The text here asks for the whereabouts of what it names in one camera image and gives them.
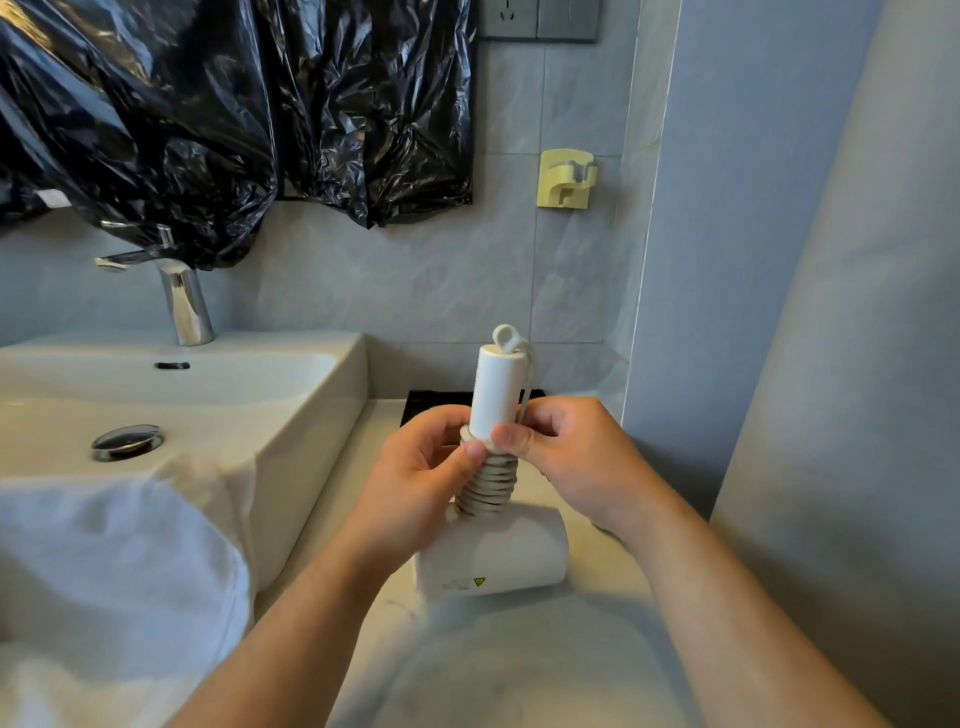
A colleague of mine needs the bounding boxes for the person's right hand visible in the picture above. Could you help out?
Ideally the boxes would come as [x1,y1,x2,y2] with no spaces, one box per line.
[491,396,655,543]

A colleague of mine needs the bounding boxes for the person's left hand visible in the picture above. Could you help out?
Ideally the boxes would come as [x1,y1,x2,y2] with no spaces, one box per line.
[351,403,489,573]

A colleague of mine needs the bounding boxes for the beige hair dryer cord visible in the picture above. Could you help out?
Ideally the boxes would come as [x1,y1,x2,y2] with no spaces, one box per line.
[453,337,538,519]

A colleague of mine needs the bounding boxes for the white hair dryer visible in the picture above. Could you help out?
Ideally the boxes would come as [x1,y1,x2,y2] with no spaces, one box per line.
[414,324,569,599]

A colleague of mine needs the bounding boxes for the person's right forearm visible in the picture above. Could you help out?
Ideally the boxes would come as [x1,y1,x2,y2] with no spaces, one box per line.
[613,486,895,728]

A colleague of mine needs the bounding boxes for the person's left forearm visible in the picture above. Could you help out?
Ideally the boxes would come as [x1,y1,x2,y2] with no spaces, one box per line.
[166,526,423,728]

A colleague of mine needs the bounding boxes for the black tray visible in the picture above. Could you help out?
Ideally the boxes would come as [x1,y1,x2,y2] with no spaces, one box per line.
[400,388,548,429]

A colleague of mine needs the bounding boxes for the white ceramic sink basin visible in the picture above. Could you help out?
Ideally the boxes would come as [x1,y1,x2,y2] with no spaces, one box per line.
[0,330,370,595]

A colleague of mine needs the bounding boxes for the white garment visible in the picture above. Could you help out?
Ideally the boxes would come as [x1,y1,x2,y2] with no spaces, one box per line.
[330,585,700,728]

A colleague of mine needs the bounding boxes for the chrome faucet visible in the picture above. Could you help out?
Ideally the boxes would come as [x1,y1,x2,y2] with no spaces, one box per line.
[93,225,218,348]

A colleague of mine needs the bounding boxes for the chrome sink drain plug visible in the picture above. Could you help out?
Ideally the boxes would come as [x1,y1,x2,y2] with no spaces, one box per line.
[90,424,165,463]

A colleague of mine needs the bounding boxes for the white towel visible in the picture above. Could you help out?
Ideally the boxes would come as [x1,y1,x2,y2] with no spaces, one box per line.
[0,452,261,728]

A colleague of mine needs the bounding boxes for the black plastic bag sheet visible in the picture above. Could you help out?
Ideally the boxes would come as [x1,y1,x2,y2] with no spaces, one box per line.
[0,0,479,272]

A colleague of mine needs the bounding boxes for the pale yellow wall holder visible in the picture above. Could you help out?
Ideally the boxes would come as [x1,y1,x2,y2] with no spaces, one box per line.
[536,148,600,212]

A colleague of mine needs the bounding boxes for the grey wall socket panel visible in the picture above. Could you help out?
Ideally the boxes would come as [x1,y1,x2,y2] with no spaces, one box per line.
[477,0,603,43]

